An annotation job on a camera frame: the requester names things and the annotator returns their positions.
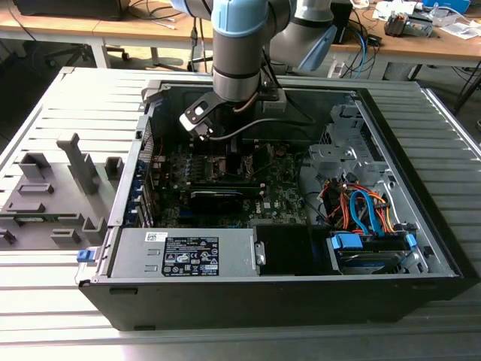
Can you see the silver drive cage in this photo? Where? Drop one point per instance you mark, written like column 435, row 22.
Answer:
column 330, row 154

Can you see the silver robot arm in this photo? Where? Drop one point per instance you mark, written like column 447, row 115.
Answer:
column 236, row 60

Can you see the green motherboard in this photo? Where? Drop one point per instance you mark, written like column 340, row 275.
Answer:
column 285, row 195

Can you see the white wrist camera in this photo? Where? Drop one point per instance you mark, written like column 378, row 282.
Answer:
column 188, row 120

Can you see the black RAM slot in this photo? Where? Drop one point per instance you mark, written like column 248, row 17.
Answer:
column 225, row 187
column 225, row 182

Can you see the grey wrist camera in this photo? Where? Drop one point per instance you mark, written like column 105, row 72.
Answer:
column 274, row 103

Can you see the grey power supply unit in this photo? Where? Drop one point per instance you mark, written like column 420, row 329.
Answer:
column 131, row 252

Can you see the thin metal locking lever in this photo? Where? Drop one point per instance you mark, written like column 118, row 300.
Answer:
column 261, row 149
column 264, row 171

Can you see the wooden desk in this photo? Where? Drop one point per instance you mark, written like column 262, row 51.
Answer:
column 413, row 47
column 75, row 26

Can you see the black upright box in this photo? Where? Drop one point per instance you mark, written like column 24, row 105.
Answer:
column 342, row 26

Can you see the black graphics card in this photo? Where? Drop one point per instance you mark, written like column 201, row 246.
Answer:
column 214, row 205

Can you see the black PC case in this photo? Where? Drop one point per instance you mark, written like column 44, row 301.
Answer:
column 225, row 304

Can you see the white papers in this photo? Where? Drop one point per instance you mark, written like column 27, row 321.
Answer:
column 387, row 6

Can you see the white power strip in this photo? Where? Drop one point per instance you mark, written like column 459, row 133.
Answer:
column 336, row 67

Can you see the grey parts rack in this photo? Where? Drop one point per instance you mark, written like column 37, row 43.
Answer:
column 60, row 188

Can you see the CPU socket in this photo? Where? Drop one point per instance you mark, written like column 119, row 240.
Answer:
column 211, row 165

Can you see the round coin battery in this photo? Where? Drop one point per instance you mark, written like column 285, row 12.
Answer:
column 279, row 152

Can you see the blue case latch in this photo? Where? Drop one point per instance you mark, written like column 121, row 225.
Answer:
column 84, row 256

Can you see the blue box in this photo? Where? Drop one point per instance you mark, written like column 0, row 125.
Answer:
column 447, row 3

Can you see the clear plastic bag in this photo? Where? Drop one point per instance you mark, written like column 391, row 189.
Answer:
column 460, row 29

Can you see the hard disk in blue carrier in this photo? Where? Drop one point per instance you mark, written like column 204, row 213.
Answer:
column 349, row 242

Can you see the blue expansion slot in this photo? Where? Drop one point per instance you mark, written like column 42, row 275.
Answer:
column 186, row 214

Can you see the CPU cooler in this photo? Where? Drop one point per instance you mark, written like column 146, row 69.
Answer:
column 396, row 24

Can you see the silver metal device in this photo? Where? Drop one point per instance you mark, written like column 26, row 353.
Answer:
column 421, row 26

